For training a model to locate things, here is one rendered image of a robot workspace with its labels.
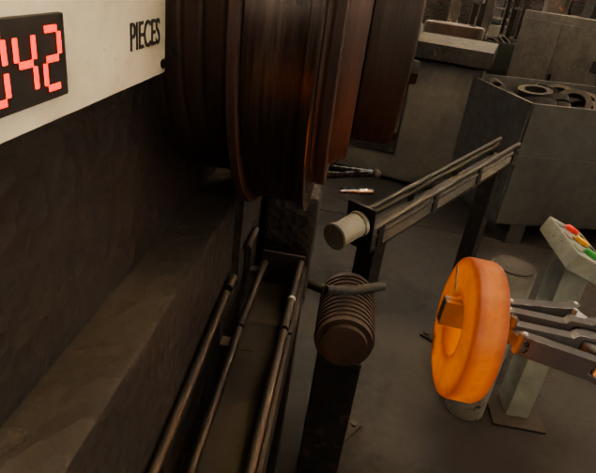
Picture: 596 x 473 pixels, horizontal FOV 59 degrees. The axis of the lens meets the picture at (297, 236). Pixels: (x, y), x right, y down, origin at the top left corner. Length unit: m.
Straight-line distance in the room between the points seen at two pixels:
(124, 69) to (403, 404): 1.48
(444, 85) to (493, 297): 2.83
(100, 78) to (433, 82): 3.02
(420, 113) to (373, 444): 2.25
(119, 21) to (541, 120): 2.52
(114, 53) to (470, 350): 0.40
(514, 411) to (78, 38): 1.68
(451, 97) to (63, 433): 3.11
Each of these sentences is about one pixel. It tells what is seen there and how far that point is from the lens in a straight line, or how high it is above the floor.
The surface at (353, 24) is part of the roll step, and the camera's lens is 0.50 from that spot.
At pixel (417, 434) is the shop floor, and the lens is 1.67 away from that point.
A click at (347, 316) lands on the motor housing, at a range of 1.11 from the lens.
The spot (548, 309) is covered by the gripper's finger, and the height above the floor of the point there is 0.85.
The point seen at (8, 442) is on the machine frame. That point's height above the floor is 0.87.
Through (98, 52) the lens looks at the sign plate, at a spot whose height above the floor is 1.09.
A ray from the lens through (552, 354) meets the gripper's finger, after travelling 0.60.
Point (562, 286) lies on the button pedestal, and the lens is 1.60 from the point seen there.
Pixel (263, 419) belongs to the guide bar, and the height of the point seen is 0.70.
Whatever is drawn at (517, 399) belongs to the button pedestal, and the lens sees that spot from 1.81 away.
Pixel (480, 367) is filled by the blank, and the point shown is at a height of 0.84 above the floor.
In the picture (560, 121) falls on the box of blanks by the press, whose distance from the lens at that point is 2.86.
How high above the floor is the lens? 1.15
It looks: 27 degrees down
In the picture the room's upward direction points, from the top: 8 degrees clockwise
